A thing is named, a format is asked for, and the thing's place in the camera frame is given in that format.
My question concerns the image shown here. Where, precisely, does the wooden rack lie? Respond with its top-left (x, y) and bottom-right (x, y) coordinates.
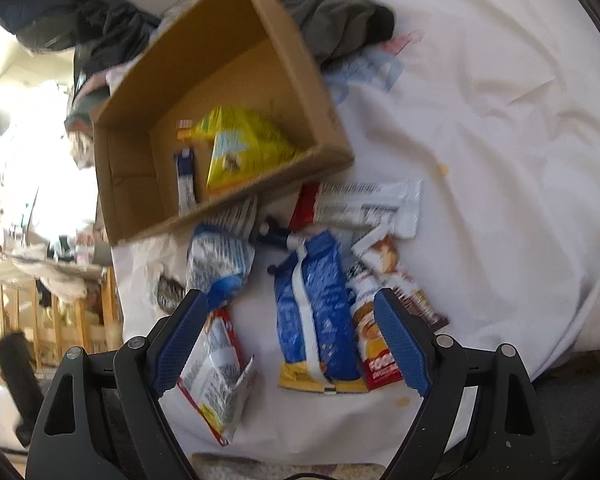
top-left (0, 260), bottom-right (123, 368)

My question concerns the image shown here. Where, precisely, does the blue white stick packet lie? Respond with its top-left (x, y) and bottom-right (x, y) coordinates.
top-left (174, 149), bottom-right (197, 217)

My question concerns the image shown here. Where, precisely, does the yellow snack bag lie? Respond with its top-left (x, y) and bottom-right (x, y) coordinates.
top-left (194, 105), bottom-right (303, 196)

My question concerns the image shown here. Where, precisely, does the white bed sheet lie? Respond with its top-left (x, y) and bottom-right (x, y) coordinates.
top-left (111, 0), bottom-right (600, 456)

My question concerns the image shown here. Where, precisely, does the rice cake snack packet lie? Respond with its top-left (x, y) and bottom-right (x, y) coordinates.
top-left (345, 260), bottom-right (406, 392)

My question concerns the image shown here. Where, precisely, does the blue white snack bag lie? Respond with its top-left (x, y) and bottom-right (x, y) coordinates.
top-left (186, 222), bottom-right (257, 311)

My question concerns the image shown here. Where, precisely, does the grey cloth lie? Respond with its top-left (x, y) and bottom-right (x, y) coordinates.
top-left (284, 0), bottom-right (397, 68)

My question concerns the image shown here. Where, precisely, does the black cylindrical object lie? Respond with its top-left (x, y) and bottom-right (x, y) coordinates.
top-left (0, 330), bottom-right (45, 447)

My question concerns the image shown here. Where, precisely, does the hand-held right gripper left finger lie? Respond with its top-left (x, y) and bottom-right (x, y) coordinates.
top-left (25, 289), bottom-right (211, 480)

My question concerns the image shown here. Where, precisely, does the brown white snack bar packet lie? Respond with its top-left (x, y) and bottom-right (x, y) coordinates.
top-left (351, 225), bottom-right (451, 333)

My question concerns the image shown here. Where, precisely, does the beige fluffy mat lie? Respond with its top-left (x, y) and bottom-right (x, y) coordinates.
top-left (190, 452), bottom-right (386, 480)

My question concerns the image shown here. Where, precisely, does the small dark snack packet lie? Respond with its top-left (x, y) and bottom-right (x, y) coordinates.
top-left (155, 276), bottom-right (186, 313)

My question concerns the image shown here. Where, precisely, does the small dark blue packet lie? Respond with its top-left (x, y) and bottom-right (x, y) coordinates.
top-left (252, 216), bottom-right (301, 248)

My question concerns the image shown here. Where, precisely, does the white printed snack packet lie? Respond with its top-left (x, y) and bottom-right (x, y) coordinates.
top-left (200, 195), bottom-right (258, 236)

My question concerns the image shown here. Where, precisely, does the brown cardboard box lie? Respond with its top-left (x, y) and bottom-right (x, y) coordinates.
top-left (91, 0), bottom-right (356, 247)

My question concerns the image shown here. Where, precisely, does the black plastic bag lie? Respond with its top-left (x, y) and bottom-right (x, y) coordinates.
top-left (72, 0), bottom-right (162, 106)

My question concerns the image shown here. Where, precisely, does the white red snack packet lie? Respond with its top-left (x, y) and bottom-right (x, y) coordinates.
top-left (289, 179), bottom-right (423, 238)

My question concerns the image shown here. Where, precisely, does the large blue snack bag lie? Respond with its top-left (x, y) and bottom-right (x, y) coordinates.
top-left (274, 230), bottom-right (370, 393)

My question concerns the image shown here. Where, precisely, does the red white torn snack bag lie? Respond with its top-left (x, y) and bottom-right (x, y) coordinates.
top-left (177, 307), bottom-right (258, 447)

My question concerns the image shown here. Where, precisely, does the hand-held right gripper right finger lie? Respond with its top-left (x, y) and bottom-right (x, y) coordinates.
top-left (372, 287), bottom-right (556, 480)

